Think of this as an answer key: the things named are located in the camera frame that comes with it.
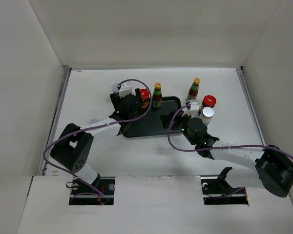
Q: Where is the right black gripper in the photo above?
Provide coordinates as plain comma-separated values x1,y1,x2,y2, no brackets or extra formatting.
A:
160,110,196,145

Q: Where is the red lid sauce jar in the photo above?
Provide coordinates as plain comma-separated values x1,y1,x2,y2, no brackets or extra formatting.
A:
140,89,149,110

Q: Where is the yellow cap chili bottle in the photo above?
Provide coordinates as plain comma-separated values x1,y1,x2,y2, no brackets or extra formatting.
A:
152,82,162,109

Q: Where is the white lid jar front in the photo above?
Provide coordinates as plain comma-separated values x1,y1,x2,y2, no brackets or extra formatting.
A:
89,119,100,124

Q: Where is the white lid jar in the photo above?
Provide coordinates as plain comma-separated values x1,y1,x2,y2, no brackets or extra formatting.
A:
112,83,121,94
89,119,100,124

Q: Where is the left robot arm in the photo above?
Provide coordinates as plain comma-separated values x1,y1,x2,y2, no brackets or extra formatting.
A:
50,88,143,195

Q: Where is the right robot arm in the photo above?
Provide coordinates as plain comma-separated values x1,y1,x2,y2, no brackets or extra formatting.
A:
160,109,293,197

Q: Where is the black plastic tray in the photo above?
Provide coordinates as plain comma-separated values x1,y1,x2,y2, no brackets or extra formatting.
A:
123,96,181,138

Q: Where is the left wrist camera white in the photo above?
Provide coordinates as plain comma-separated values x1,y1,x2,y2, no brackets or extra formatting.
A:
119,81,133,98

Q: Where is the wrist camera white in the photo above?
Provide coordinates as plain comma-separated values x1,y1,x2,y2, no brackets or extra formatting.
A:
183,99,200,117
119,81,133,98

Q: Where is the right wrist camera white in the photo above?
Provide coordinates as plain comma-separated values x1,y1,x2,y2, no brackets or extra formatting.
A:
183,99,200,117

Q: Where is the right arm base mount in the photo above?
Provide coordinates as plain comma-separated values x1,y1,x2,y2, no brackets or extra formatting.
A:
201,167,249,205

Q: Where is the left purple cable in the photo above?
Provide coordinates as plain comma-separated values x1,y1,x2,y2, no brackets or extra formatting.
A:
43,78,152,204

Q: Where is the purple cable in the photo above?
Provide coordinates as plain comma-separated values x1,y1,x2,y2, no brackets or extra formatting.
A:
43,78,152,204
167,103,293,181

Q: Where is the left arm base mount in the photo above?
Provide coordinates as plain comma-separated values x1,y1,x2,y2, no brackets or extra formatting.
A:
66,177,116,206

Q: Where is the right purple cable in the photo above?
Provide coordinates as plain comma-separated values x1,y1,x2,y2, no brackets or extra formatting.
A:
167,103,293,181

